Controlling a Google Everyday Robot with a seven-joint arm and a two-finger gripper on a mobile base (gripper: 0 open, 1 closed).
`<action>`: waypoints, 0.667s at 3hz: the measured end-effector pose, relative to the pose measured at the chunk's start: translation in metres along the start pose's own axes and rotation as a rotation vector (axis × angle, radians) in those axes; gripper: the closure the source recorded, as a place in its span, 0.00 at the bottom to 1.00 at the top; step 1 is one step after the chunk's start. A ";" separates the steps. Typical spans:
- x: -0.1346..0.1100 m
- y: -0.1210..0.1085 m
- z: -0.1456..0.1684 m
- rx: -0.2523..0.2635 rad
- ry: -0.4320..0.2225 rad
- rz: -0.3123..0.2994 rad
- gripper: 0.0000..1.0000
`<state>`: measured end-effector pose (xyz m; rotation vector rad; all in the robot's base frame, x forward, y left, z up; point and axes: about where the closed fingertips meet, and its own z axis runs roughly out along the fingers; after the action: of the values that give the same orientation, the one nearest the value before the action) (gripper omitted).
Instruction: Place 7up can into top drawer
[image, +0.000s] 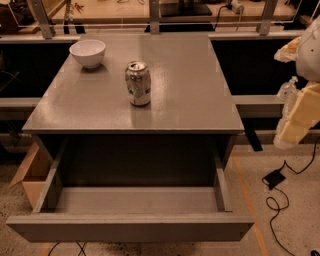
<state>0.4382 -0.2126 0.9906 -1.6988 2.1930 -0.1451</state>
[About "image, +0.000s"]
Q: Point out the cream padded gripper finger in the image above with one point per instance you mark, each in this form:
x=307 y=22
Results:
x=288 y=52
x=300 y=113

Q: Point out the silver green 7up can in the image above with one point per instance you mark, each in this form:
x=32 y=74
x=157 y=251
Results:
x=138 y=81

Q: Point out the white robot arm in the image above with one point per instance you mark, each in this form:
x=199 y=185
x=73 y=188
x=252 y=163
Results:
x=308 y=56

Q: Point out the grey cabinet with top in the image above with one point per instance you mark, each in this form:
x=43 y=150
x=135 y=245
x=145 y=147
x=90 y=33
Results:
x=147 y=116

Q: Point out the open grey top drawer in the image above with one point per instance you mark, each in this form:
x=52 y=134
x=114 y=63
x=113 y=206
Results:
x=136 y=189

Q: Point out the clear sanitizer pump bottle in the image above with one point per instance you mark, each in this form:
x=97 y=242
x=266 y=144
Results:
x=287 y=88

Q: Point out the grey side shelf right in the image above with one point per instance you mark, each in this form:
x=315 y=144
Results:
x=258 y=106

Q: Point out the grey side shelf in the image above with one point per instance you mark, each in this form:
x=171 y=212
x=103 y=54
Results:
x=258 y=106
x=17 y=108

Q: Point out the black power adapter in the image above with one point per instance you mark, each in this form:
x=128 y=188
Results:
x=274 y=178

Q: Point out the white ceramic bowl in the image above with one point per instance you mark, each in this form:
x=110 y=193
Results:
x=89 y=53

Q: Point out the brown cardboard box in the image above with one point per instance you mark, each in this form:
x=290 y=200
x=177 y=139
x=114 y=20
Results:
x=32 y=173

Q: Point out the grey side shelf left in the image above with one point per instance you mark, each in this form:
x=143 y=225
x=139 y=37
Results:
x=17 y=108

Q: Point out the metal railing frame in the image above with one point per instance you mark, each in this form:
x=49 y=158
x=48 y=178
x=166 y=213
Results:
x=51 y=17

